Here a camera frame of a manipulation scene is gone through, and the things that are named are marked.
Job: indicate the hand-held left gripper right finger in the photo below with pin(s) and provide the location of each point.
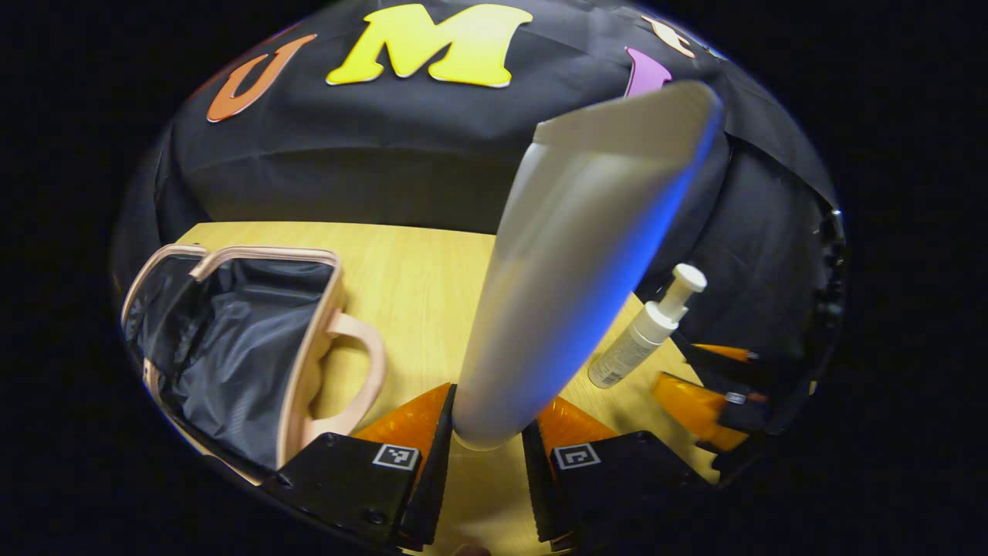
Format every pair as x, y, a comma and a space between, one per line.
534, 479

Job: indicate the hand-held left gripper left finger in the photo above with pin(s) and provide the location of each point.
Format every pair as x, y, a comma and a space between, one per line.
440, 463

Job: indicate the white pump bottle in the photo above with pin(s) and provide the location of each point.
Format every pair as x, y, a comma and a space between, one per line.
637, 340

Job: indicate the white squeeze tube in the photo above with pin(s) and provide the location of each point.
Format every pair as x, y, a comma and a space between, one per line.
556, 270

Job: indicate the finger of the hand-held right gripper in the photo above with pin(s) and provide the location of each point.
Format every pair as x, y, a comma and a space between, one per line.
718, 363
741, 413

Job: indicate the black backdrop cloth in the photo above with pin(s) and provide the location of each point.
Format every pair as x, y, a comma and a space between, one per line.
401, 154

